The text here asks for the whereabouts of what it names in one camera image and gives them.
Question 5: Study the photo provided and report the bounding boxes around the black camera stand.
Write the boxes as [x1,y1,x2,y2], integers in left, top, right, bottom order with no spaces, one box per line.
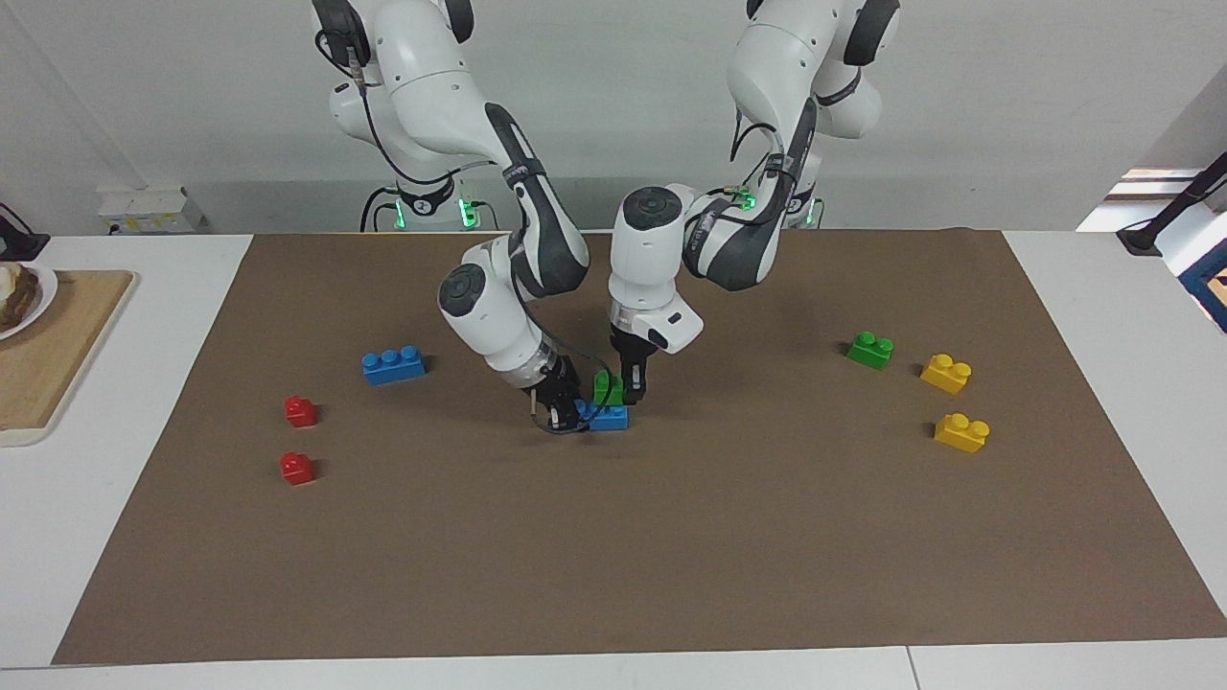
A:
[1117,151,1227,257]

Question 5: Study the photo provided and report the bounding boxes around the blue three-stud toy brick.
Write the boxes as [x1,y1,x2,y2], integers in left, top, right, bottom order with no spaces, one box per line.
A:
[362,346,427,386]
[575,401,630,432]

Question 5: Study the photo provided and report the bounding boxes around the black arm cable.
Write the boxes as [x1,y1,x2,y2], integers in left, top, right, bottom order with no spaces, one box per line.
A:
[714,91,816,231]
[316,19,614,437]

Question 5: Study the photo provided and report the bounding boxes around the yellow two-stud toy brick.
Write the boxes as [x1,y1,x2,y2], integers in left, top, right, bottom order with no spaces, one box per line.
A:
[935,413,990,453]
[921,354,973,395]

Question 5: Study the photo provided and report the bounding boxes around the black clamp mount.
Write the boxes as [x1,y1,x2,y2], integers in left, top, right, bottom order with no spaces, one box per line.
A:
[0,203,51,262]

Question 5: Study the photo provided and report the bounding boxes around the white plate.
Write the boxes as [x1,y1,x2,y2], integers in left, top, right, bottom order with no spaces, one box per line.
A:
[0,262,58,341]

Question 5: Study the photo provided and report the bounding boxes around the blue box with orange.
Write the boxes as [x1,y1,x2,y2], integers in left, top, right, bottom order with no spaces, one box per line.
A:
[1179,244,1227,334]

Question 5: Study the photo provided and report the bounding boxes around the brown table mat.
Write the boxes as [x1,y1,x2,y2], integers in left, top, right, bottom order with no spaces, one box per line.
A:
[51,228,1227,666]

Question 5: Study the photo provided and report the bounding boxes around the wooden cutting board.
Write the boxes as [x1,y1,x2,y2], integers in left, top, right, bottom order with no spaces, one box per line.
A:
[0,269,136,449]

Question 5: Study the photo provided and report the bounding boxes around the brown bread slices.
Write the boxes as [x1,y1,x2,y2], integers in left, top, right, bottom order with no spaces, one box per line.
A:
[0,264,39,327]

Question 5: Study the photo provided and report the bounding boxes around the black right base cable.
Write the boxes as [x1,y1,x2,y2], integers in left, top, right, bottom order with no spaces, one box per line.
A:
[359,187,402,233]

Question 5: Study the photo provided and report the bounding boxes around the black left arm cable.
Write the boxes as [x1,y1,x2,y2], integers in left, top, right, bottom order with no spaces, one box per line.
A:
[714,91,816,231]

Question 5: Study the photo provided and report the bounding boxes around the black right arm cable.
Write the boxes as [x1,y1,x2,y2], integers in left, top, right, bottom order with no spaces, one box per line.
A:
[316,19,614,437]

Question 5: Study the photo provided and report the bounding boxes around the white power strip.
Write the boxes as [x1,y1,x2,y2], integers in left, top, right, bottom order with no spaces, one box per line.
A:
[97,187,204,235]

